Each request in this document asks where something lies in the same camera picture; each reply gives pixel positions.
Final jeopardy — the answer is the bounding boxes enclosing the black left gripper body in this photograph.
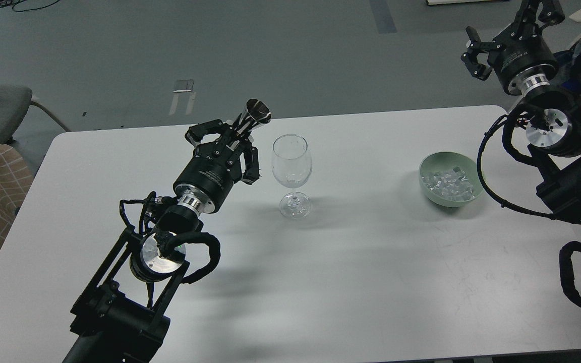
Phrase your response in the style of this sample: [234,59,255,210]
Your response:
[173,143,242,214]

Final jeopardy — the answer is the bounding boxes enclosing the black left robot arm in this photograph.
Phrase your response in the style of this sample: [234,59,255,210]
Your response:
[64,112,271,362]

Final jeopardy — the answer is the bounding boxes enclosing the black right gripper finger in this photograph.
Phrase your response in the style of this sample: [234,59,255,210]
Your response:
[461,27,495,81]
[512,1,565,38]

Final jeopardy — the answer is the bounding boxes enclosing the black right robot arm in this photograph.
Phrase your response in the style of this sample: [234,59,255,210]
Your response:
[461,1,581,308]

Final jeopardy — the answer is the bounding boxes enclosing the steel double jigger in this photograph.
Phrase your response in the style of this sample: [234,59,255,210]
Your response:
[231,98,272,142]

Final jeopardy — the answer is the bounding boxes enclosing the black floor cables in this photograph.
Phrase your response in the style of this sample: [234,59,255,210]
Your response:
[0,0,62,22]

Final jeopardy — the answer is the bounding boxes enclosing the green bowl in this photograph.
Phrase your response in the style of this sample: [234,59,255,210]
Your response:
[418,151,485,208]

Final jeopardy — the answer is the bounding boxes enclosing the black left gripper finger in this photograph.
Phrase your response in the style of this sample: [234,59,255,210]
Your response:
[185,119,230,152]
[227,136,260,185]

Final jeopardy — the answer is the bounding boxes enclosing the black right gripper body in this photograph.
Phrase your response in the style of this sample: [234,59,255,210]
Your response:
[487,28,558,96]

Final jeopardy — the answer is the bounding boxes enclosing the clear wine glass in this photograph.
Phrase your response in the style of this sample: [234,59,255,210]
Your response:
[272,134,313,220]

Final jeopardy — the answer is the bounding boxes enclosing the clear ice cubes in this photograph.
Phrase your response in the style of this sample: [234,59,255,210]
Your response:
[421,167,477,202]

